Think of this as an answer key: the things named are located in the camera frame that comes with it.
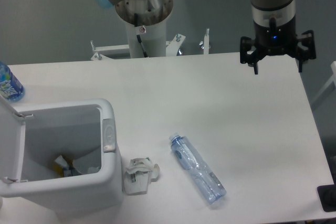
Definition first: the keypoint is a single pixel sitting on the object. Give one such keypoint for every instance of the white frame at right edge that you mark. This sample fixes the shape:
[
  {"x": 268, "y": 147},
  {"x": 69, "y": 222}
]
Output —
[{"x": 325, "y": 90}]

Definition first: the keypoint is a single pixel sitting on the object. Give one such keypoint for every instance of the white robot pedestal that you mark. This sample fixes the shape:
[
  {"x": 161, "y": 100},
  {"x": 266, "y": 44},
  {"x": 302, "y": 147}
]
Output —
[{"x": 147, "y": 38}]

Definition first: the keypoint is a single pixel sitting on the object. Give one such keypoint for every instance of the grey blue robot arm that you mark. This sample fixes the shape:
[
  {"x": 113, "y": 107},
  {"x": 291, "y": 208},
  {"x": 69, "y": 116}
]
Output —
[{"x": 274, "y": 24}]

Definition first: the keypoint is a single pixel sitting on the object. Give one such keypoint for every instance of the white pedestal base frame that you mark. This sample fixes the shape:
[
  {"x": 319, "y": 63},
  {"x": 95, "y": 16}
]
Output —
[{"x": 173, "y": 48}]

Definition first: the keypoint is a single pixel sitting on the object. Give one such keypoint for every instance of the blue labelled water bottle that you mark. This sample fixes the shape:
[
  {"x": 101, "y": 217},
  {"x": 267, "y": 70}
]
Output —
[{"x": 11, "y": 88}]

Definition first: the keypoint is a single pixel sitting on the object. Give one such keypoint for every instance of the crumpled white paper cup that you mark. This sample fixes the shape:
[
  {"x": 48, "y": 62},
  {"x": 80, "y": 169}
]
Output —
[{"x": 138, "y": 175}]

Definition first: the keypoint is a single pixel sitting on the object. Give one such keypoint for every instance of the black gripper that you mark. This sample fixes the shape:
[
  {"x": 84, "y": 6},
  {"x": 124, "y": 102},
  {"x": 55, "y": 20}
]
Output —
[{"x": 280, "y": 41}]

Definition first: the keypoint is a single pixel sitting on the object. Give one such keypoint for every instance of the black clamp at table edge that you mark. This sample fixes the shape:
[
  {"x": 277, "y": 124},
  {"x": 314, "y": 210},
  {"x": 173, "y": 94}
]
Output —
[{"x": 327, "y": 197}]

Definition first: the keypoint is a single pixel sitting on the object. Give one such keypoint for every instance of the clear blue plastic bottle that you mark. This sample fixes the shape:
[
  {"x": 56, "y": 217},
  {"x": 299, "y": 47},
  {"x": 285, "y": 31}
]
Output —
[{"x": 200, "y": 172}]

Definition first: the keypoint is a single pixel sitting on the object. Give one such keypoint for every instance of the white trash can lid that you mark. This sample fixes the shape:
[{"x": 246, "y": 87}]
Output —
[{"x": 13, "y": 128}]

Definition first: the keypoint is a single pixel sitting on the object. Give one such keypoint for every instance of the white trash can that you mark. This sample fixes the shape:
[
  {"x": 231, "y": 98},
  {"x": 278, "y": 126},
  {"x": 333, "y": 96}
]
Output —
[{"x": 83, "y": 131}]

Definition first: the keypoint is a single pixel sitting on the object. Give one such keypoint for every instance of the trash pile inside can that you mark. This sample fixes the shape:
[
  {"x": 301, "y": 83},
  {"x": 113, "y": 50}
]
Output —
[{"x": 64, "y": 167}]

